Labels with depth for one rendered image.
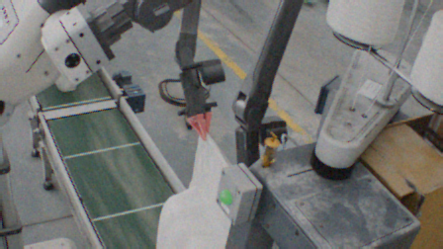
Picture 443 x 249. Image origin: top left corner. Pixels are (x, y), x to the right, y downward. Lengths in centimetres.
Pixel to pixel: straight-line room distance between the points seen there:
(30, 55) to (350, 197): 76
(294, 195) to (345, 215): 10
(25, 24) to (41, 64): 11
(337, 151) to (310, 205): 11
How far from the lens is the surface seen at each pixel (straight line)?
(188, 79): 154
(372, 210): 102
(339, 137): 103
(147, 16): 110
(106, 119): 276
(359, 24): 114
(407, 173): 116
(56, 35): 108
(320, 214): 97
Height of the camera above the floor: 197
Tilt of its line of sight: 34 degrees down
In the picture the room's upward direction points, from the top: 11 degrees clockwise
